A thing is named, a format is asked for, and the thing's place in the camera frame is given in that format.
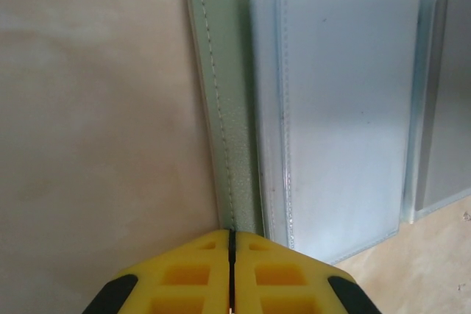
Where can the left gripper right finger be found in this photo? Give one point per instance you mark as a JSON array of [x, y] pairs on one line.
[[287, 284]]

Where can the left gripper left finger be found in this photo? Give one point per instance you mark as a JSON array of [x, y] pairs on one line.
[[184, 284]]

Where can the green card holder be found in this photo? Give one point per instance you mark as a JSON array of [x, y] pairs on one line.
[[331, 108]]

